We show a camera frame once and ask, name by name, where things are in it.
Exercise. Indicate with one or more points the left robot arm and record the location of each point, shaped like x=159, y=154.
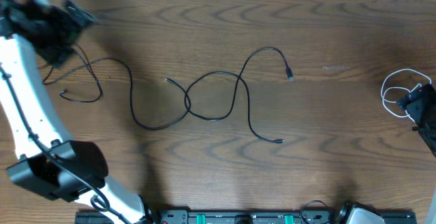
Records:
x=50, y=162

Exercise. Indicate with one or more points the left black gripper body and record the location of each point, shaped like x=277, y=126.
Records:
x=56, y=30

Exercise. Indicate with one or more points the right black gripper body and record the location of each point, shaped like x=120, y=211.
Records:
x=424, y=113

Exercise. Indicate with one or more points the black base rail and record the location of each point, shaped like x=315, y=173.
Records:
x=313, y=212

